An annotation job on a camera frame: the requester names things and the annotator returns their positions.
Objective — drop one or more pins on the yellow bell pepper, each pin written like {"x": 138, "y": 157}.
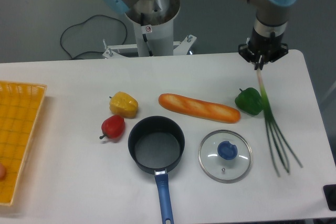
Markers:
{"x": 124, "y": 105}

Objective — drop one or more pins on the yellow woven basket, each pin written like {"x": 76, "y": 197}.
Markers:
{"x": 20, "y": 108}

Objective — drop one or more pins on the glass lid blue knob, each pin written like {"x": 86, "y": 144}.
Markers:
{"x": 225, "y": 156}

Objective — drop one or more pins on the baguette bread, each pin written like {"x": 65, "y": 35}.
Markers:
{"x": 199, "y": 108}

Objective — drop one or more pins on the red bell pepper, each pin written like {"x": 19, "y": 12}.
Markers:
{"x": 113, "y": 127}

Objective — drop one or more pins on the peach object in basket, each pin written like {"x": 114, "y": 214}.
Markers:
{"x": 2, "y": 171}

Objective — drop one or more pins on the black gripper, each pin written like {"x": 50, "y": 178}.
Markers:
{"x": 271, "y": 49}

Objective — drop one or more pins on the black device table corner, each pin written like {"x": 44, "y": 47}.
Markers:
{"x": 330, "y": 196}

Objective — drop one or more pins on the dark saucepan blue handle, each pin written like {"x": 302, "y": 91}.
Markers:
{"x": 156, "y": 144}

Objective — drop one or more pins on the green onion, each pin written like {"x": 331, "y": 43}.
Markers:
{"x": 276, "y": 140}

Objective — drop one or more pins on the green bell pepper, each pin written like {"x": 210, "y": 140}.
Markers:
{"x": 249, "y": 101}

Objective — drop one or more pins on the white metal base frame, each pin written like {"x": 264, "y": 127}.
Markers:
{"x": 184, "y": 47}

